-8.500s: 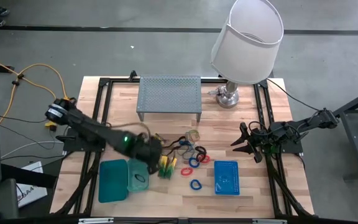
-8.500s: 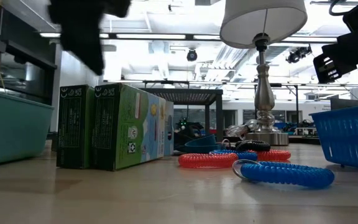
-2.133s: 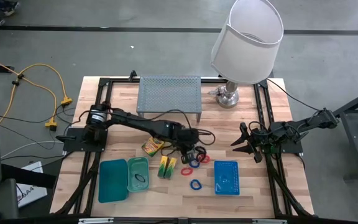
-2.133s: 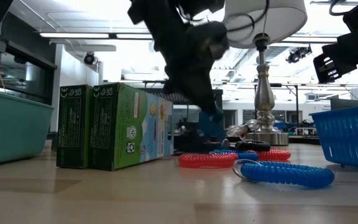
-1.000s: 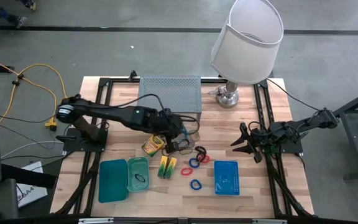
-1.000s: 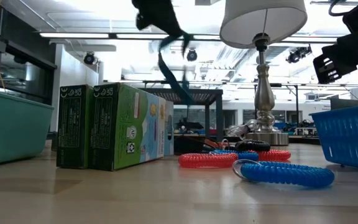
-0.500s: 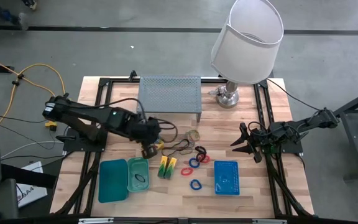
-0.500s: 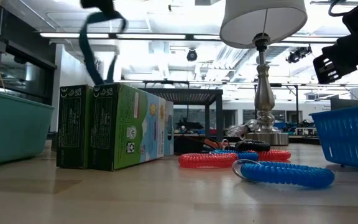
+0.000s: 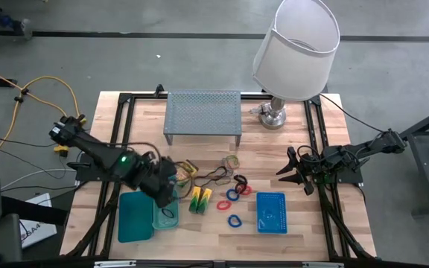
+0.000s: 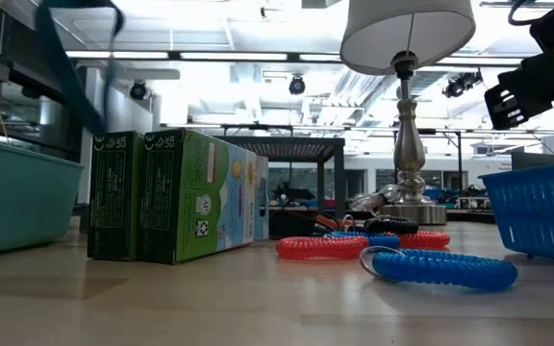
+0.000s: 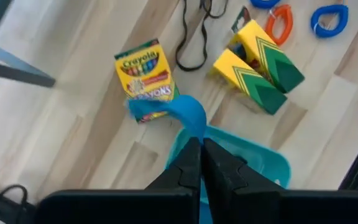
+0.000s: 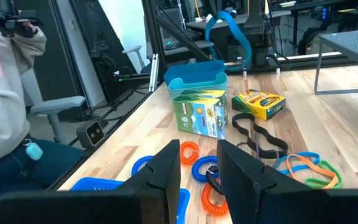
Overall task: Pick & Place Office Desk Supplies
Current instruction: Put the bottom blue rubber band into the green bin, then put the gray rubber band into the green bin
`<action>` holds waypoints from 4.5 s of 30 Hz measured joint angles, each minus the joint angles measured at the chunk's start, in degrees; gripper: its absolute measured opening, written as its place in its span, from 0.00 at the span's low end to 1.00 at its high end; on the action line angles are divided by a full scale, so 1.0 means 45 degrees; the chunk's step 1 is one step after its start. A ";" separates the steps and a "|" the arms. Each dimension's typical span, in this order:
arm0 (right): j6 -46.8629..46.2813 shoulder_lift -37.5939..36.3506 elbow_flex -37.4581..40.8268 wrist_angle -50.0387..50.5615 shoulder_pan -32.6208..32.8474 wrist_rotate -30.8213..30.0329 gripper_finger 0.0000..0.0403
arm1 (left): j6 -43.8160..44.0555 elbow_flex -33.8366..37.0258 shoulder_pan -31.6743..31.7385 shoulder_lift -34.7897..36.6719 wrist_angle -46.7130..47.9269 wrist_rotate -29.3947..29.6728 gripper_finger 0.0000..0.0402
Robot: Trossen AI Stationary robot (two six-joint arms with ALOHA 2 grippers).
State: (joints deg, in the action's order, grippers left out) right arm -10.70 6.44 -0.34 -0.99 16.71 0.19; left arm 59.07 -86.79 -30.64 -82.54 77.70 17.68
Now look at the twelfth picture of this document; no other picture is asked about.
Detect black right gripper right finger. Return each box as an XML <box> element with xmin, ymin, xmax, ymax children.
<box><xmin>216</xmin><ymin>139</ymin><xmax>358</xmax><ymax>224</ymax></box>

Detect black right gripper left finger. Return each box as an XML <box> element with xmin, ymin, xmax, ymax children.
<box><xmin>0</xmin><ymin>139</ymin><xmax>181</xmax><ymax>224</ymax></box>

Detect thin grey rubber band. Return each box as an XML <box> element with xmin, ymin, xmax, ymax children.
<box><xmin>236</xmin><ymin>141</ymin><xmax>281</xmax><ymax>160</ymax></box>

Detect black wavy rubber band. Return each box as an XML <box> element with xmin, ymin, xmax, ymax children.
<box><xmin>231</xmin><ymin>113</ymin><xmax>290</xmax><ymax>159</ymax></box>

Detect thin blue rubber band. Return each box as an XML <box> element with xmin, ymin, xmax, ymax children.
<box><xmin>273</xmin><ymin>151</ymin><xmax>321</xmax><ymax>175</ymax></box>

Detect green yellow crayon box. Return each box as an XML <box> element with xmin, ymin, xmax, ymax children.
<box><xmin>178</xmin><ymin>89</ymin><xmax>228</xmax><ymax>98</ymax></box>
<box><xmin>172</xmin><ymin>94</ymin><xmax>229</xmax><ymax>140</ymax></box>

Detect green rubber band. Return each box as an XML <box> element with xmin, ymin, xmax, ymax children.
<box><xmin>304</xmin><ymin>159</ymin><xmax>343</xmax><ymax>190</ymax></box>

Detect light teal plastic container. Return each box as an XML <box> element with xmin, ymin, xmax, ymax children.
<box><xmin>167</xmin><ymin>72</ymin><xmax>229</xmax><ymax>100</ymax></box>

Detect wide blue rubber band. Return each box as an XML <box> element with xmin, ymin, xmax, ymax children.
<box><xmin>204</xmin><ymin>11</ymin><xmax>253</xmax><ymax>72</ymax></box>

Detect grey office chair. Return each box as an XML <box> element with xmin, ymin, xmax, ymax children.
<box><xmin>20</xmin><ymin>70</ymin><xmax>87</xmax><ymax>146</ymax></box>

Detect white office chair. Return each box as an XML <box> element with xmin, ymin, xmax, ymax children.
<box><xmin>122</xmin><ymin>45</ymin><xmax>152</xmax><ymax>75</ymax></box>

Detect grey background desk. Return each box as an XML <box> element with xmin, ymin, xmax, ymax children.
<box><xmin>186</xmin><ymin>10</ymin><xmax>292</xmax><ymax>63</ymax></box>

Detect blue perforated plastic basket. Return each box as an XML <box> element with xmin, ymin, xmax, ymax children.
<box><xmin>69</xmin><ymin>177</ymin><xmax>191</xmax><ymax>224</ymax></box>

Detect teal earbud case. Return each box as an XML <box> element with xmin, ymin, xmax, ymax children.
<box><xmin>25</xmin><ymin>141</ymin><xmax>44</xmax><ymax>161</ymax></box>

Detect person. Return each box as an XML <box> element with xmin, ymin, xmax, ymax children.
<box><xmin>0</xmin><ymin>0</ymin><xmax>85</xmax><ymax>224</ymax></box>

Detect grey perforated metal shelf riser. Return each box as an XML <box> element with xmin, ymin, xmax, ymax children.
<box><xmin>314</xmin><ymin>27</ymin><xmax>358</xmax><ymax>95</ymax></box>

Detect black handheld device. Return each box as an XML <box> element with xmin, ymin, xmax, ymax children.
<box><xmin>0</xmin><ymin>0</ymin><xmax>43</xmax><ymax>38</ymax></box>

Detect blue coil wrist keychain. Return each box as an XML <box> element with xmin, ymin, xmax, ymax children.
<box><xmin>131</xmin><ymin>155</ymin><xmax>155</xmax><ymax>177</ymax></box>
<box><xmin>191</xmin><ymin>155</ymin><xmax>220</xmax><ymax>184</ymax></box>

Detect black coil wrist keychain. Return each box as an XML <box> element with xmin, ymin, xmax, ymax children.
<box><xmin>205</xmin><ymin>164</ymin><xmax>225</xmax><ymax>196</ymax></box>

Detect red coil wrist keychain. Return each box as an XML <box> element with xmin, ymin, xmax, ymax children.
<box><xmin>180</xmin><ymin>141</ymin><xmax>201</xmax><ymax>165</ymax></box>
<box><xmin>201</xmin><ymin>182</ymin><xmax>229</xmax><ymax>217</ymax></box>

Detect small black depth camera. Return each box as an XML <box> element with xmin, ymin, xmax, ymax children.
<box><xmin>76</xmin><ymin>120</ymin><xmax>106</xmax><ymax>149</ymax></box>

